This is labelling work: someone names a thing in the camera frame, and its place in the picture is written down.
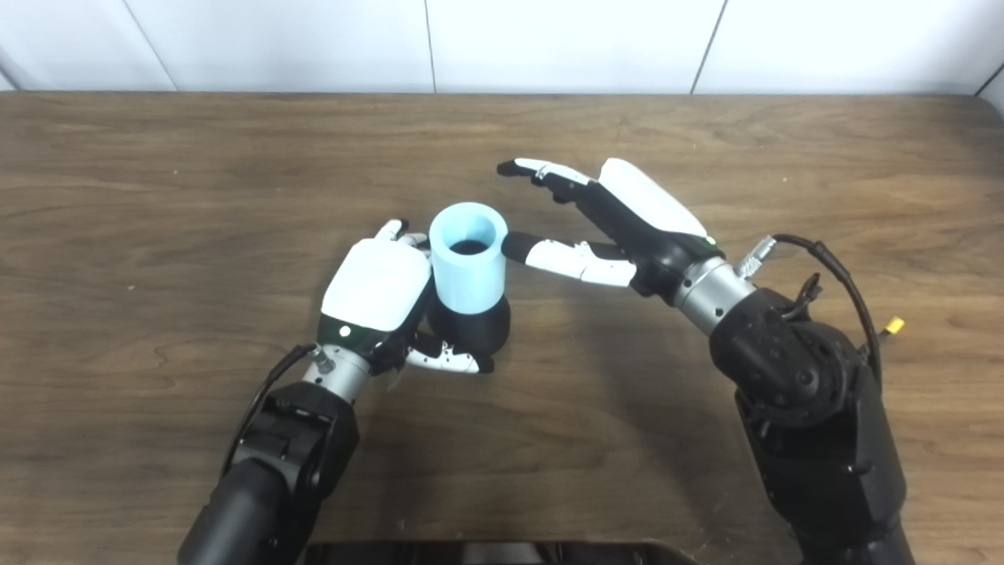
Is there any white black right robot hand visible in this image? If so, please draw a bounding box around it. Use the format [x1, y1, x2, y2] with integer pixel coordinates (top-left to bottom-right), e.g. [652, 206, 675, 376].
[497, 158, 726, 299]

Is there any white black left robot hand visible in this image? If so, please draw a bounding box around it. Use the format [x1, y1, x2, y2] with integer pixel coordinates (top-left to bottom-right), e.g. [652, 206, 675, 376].
[316, 219, 497, 376]

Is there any light-blue short hose cylinder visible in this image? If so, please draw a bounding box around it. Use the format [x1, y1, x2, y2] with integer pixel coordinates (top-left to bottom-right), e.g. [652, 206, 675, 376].
[429, 202, 509, 315]

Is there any black funnel-shaped nozzle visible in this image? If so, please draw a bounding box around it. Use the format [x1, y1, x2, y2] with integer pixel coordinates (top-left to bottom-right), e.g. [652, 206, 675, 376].
[426, 297, 512, 358]

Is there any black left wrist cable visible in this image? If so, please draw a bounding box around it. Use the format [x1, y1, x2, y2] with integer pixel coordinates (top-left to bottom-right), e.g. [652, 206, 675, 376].
[220, 343, 318, 479]

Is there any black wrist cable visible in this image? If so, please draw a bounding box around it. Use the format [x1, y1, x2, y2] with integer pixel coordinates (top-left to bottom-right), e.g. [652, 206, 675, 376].
[220, 343, 318, 479]
[737, 233, 883, 385]

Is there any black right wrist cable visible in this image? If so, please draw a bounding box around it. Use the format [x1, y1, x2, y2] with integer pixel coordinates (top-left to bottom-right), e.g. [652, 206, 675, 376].
[737, 233, 883, 385]

